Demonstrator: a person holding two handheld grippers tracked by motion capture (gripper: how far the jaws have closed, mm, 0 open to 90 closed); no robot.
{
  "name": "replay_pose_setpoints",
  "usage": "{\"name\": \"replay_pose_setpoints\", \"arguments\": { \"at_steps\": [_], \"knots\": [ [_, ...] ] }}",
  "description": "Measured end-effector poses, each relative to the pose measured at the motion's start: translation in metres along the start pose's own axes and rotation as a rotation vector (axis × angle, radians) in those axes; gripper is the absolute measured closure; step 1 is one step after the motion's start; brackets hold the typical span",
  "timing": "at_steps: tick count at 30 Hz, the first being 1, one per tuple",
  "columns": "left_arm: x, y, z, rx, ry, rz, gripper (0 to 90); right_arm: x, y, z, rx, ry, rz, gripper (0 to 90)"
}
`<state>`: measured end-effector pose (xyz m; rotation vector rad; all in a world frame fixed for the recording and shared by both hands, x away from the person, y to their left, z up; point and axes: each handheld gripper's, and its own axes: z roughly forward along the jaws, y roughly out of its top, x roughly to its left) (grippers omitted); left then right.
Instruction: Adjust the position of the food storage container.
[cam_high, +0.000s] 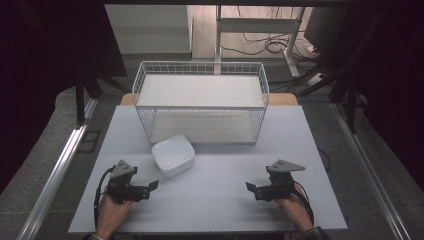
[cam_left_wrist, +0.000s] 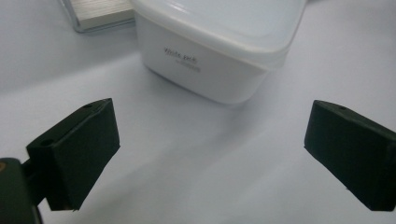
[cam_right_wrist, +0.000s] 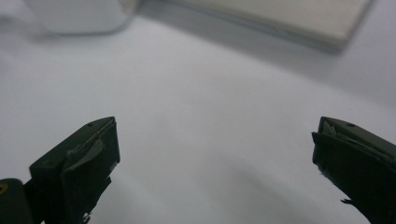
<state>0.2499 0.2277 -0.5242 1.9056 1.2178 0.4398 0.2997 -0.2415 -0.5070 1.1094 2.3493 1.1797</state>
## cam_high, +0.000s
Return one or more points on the white power strip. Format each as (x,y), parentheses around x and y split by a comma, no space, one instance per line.
(315,79)

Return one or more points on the white desk frame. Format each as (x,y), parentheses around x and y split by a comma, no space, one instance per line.
(256,25)

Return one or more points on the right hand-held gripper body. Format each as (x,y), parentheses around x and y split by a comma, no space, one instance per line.
(281,183)

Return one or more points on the person's left hand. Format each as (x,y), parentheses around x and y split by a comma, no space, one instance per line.
(111,215)

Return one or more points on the person's right hand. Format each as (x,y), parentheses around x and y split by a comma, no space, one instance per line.
(295,210)

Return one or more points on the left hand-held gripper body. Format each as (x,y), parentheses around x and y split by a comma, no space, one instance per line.
(121,186)

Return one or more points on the white cabinet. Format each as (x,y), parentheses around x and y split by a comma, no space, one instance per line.
(150,30)

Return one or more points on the person's plaid sleeve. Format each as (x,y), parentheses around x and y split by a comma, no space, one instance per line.
(311,234)

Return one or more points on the aluminium frame rail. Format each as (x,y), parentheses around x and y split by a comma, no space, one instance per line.
(56,173)
(366,166)

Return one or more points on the black metal stand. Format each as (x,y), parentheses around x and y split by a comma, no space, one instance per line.
(350,96)
(80,100)

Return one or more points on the white square bowl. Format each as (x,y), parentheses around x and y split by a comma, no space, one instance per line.
(173,155)

